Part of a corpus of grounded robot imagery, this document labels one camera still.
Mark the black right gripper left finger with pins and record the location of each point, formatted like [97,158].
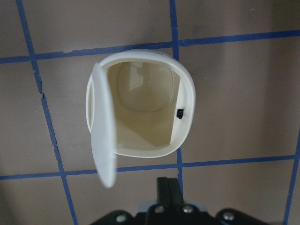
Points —
[155,214]

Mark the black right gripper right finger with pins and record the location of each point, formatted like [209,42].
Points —
[179,212]

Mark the white trash can with lid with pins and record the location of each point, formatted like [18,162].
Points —
[139,104]

